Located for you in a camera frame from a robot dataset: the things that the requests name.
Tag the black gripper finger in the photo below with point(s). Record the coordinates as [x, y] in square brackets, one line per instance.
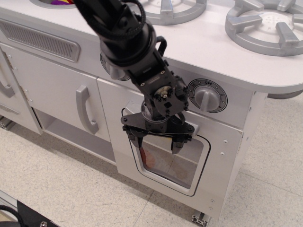
[136, 137]
[178, 142]

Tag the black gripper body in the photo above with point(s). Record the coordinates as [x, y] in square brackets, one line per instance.
[168, 127]

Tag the white toy oven door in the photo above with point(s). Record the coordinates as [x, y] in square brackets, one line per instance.
[197, 173]

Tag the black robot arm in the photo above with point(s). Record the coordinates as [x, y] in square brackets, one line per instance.
[131, 47]

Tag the grey left control knob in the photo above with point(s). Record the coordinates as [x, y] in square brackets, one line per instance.
[115, 73]

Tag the grey control knob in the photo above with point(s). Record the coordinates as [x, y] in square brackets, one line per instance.
[115, 73]
[207, 95]

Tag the grey right control knob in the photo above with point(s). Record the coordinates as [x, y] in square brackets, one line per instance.
[207, 95]

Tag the white cupboard door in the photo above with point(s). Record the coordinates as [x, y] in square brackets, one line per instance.
[51, 89]

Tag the white toy kitchen unit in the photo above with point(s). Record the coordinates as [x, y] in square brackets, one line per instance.
[230, 53]

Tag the grey left stove burner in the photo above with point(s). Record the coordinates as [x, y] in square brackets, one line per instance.
[172, 12]

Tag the grey stove burner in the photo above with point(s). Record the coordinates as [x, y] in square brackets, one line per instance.
[269, 27]
[172, 12]

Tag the white far left door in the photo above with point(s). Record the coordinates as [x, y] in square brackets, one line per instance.
[13, 101]

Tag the grey vent grille panel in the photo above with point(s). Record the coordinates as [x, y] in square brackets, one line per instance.
[40, 40]

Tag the grey round sink bowl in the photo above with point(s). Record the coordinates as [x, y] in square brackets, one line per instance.
[54, 4]

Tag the grey right stove burner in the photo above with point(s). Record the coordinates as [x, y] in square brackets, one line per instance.
[269, 27]

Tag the grey cupboard door handle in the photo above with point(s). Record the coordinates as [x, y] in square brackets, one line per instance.
[82, 96]

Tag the grey far left handle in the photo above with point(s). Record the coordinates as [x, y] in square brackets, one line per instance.
[5, 88]

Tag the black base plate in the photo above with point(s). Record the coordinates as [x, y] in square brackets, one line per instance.
[26, 217]

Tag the aluminium frame rail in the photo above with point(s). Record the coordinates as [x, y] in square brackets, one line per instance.
[9, 201]

